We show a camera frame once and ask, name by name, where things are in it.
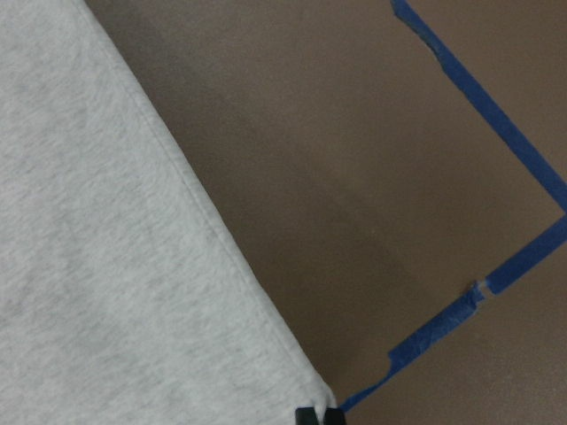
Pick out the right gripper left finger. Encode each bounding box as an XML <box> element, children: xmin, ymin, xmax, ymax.
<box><xmin>295</xmin><ymin>407</ymin><xmax>319</xmax><ymax>425</ymax></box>

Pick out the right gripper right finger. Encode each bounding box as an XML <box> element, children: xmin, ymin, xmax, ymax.
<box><xmin>323</xmin><ymin>407</ymin><xmax>346</xmax><ymax>425</ymax></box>

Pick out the grey t-shirt with cartoon print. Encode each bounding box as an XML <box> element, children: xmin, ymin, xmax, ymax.
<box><xmin>1</xmin><ymin>1</ymin><xmax>336</xmax><ymax>424</ymax></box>

